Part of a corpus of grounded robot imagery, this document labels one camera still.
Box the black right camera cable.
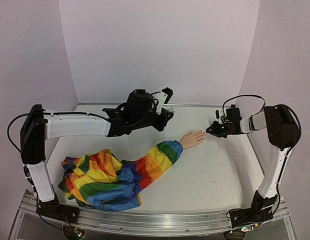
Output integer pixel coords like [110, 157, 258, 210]
[222, 94, 266, 114]

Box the black camera cable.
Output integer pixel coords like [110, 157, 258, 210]
[7, 112, 56, 153]
[222, 94, 266, 114]

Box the mannequin hand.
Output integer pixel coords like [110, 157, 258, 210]
[179, 130, 206, 150]

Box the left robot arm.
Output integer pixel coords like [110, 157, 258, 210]
[16, 87, 174, 224]

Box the rainbow striped jacket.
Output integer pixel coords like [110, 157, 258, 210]
[58, 140, 183, 212]

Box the aluminium front rail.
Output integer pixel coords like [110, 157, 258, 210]
[17, 206, 291, 237]

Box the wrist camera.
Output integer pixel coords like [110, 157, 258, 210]
[153, 87, 174, 115]
[215, 108, 228, 124]

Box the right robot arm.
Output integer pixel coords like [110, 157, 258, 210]
[206, 104, 302, 229]

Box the black left camera cable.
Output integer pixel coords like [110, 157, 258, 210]
[7, 112, 56, 153]

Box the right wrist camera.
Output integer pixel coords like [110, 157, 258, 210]
[215, 108, 228, 124]

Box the clear nail polish bottle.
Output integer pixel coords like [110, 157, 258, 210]
[167, 106, 175, 113]

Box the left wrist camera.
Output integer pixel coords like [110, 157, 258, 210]
[153, 87, 174, 115]

